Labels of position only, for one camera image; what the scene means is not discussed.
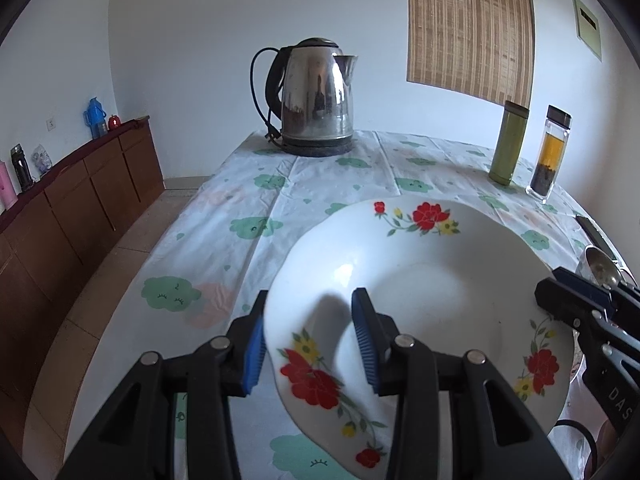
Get clear plastic bag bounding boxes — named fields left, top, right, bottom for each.
left=32, top=144, right=53, bottom=176

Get cloud-print tablecloth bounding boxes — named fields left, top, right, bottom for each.
left=66, top=131, right=587, bottom=448

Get blue water jug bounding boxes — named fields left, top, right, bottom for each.
left=84, top=98, right=107, bottom=140

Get white plate pink flowers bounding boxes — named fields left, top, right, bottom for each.
left=549, top=359, right=606, bottom=479

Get green wall panel box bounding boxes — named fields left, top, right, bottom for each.
left=573, top=0, right=602, bottom=60

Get black smartphone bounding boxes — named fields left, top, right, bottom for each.
left=575, top=214, right=618, bottom=262

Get glass tea bottle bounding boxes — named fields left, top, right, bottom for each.
left=526, top=105, right=572, bottom=203

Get stainless steel electric kettle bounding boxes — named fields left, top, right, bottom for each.
left=265, top=37, right=357, bottom=157

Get brown wooden sideboard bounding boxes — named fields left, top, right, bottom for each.
left=0, top=114, right=167, bottom=411

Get white plate red flowers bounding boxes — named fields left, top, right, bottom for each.
left=264, top=195, right=574, bottom=479

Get black thermos flask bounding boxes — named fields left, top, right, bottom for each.
left=11, top=144, right=34, bottom=193

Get small red ornament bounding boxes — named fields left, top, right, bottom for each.
left=107, top=115, right=122, bottom=130

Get pink thermos flask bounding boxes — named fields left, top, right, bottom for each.
left=0, top=162, right=17, bottom=210

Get bamboo window blind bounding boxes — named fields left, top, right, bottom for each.
left=407, top=0, right=535, bottom=107

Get green thermos bottle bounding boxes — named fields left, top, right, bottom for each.
left=488, top=101, right=529, bottom=186

